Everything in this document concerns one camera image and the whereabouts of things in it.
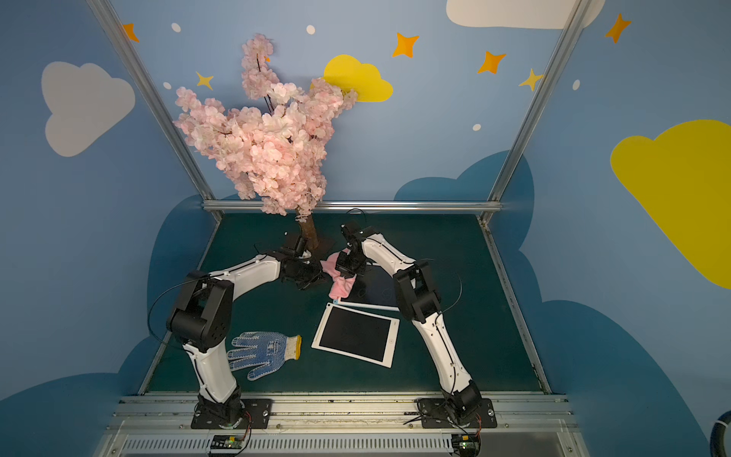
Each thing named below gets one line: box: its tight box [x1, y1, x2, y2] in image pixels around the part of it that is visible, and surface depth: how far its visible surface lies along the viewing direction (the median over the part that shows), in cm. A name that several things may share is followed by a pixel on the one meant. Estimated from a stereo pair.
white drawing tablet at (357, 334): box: [311, 301, 401, 369], surface depth 91 cm
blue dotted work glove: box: [227, 330, 303, 382], surface depth 86 cm
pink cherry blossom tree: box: [173, 33, 358, 257], surface depth 66 cm
